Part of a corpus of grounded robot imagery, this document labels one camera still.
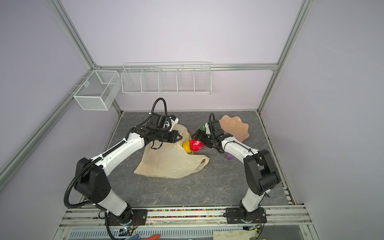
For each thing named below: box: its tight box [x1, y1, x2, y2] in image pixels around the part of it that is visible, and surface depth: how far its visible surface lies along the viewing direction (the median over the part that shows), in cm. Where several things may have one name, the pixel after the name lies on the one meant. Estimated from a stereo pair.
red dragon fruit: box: [189, 136, 205, 152], surface depth 87 cm
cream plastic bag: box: [134, 124, 210, 179], surface depth 82 cm
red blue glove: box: [124, 232, 160, 240], surface depth 70 cm
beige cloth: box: [213, 229, 259, 240], surface depth 70 cm
